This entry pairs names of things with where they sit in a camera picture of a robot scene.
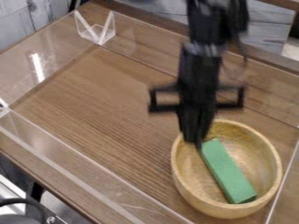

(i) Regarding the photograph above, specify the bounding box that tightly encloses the light brown wooden bowl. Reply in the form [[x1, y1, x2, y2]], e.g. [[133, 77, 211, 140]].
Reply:
[[171, 119, 283, 221]]

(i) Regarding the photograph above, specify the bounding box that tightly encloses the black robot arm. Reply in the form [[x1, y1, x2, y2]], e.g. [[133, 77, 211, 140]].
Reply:
[[148, 0, 248, 148]]

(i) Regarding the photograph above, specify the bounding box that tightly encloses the green rectangular block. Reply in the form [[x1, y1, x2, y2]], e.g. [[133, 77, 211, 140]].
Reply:
[[200, 139, 257, 204]]

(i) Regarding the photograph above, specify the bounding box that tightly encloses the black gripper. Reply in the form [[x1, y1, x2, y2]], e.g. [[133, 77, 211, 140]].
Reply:
[[148, 42, 244, 148]]

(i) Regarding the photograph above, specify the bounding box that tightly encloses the black metal table bracket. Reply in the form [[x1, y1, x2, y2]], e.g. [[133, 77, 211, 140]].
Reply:
[[25, 181, 68, 224]]

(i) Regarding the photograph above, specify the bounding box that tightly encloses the black cable lower left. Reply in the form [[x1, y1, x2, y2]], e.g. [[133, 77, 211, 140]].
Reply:
[[0, 197, 44, 224]]

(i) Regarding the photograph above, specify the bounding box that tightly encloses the clear acrylic tray enclosure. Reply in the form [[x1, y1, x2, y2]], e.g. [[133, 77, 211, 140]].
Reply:
[[0, 3, 299, 224]]

